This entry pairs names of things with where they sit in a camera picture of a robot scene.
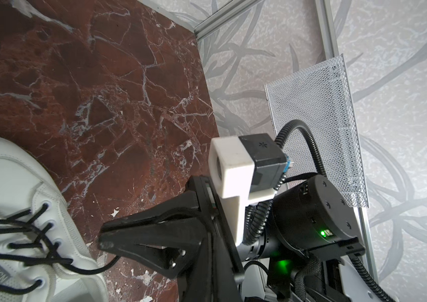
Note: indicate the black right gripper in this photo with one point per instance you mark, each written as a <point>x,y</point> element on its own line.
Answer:
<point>159,238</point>

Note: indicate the white sneaker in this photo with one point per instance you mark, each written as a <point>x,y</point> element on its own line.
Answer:
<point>24,182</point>

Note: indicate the black shoelace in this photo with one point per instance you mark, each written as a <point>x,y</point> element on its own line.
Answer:
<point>43,258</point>

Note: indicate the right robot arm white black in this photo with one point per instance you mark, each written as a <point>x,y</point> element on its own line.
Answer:
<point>267,203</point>

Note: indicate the white wire mesh basket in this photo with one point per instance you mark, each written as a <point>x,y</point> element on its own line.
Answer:
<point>309,95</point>

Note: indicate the aluminium frame crossbar back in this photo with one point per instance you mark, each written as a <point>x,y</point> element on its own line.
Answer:
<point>222,16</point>

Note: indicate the aluminium frame post back right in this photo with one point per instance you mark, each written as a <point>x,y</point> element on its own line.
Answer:
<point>350,142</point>

